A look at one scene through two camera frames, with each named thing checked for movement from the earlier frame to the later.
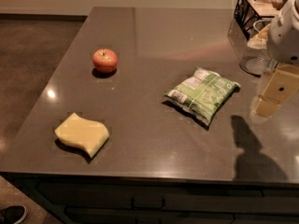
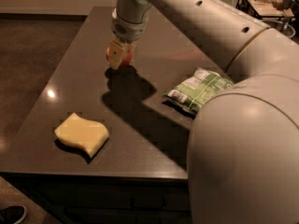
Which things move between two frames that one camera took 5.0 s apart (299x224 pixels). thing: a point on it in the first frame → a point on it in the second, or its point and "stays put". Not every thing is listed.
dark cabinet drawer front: [84, 202] stays put
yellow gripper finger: [282, 84] → [125, 32]
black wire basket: [255, 10] stays put
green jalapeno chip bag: [202, 94] stays put
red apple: [105, 60] → [125, 59]
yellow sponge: [89, 134] stays put
